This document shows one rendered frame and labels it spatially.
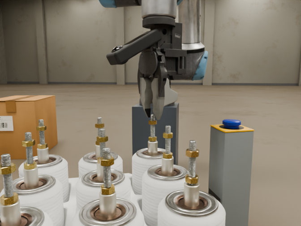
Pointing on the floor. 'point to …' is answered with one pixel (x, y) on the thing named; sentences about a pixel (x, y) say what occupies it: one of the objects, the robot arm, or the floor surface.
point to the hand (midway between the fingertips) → (150, 113)
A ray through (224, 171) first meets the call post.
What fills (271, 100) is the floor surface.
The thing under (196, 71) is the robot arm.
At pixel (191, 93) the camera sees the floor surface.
